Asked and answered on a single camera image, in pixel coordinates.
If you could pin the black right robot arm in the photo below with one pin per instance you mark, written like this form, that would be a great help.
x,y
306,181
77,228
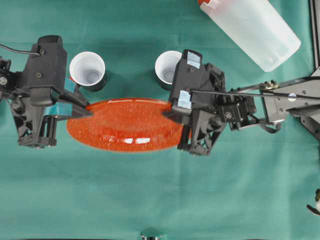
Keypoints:
x,y
274,102

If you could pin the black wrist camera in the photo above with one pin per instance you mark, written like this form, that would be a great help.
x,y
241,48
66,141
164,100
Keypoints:
x,y
188,75
46,73

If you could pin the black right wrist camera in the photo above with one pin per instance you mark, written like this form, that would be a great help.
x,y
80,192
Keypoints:
x,y
188,75

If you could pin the small object at table edge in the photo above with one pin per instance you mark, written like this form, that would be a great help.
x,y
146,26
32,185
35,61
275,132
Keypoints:
x,y
316,209

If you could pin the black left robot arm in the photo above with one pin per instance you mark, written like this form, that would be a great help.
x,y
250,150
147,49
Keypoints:
x,y
8,80

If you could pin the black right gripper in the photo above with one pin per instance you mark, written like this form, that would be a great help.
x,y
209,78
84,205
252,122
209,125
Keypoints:
x,y
213,108

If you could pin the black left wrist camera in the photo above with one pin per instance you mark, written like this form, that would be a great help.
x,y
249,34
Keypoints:
x,y
46,73

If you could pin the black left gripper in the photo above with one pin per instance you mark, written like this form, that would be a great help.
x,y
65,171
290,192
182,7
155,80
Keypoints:
x,y
34,112

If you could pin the red speckled plate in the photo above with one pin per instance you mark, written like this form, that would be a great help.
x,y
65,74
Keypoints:
x,y
129,125

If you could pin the aluminium frame rail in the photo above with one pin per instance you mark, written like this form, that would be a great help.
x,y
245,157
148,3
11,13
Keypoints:
x,y
314,7

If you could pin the translucent pitcher with red lid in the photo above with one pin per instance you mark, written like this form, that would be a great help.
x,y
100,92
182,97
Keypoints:
x,y
256,27

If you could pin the green tablecloth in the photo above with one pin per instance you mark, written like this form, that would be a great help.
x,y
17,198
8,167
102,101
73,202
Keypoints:
x,y
253,185

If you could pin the metal camera mount bottom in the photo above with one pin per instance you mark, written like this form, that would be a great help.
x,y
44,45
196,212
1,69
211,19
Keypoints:
x,y
151,233

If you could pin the mug with black handle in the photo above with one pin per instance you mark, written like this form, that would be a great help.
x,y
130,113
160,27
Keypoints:
x,y
165,66

